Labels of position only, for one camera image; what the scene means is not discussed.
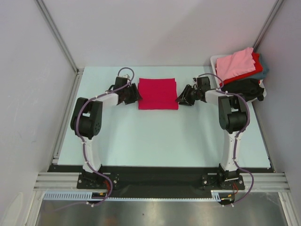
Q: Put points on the grey blue t shirt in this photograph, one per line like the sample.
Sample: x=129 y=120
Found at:
x=265 y=69

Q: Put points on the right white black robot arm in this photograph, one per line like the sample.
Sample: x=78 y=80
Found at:
x=233 y=115

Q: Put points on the red t shirt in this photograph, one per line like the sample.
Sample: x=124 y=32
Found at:
x=258 y=68

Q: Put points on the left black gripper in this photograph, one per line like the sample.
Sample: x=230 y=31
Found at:
x=135 y=95

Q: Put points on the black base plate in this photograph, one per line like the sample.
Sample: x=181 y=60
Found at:
x=153 y=182

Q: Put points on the white plastic tray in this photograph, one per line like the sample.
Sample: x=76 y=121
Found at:
x=213 y=60

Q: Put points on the aluminium corner post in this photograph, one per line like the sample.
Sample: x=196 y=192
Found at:
x=56 y=34
x=268 y=22

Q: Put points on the left aluminium corner post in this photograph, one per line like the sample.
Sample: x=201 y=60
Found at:
x=56 y=34

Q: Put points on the right aluminium corner post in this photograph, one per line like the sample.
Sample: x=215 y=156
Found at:
x=268 y=22

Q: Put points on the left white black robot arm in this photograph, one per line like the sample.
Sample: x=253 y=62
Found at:
x=86 y=120

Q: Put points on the black t shirt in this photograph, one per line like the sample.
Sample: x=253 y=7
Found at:
x=249 y=88

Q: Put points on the magenta t shirt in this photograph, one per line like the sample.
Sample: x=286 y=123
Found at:
x=157 y=94

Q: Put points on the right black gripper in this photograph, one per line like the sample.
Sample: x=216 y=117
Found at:
x=188 y=94

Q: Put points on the left side aluminium rail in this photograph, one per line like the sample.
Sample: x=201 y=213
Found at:
x=65 y=121

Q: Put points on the pink t shirt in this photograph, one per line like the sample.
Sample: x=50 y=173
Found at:
x=239 y=63

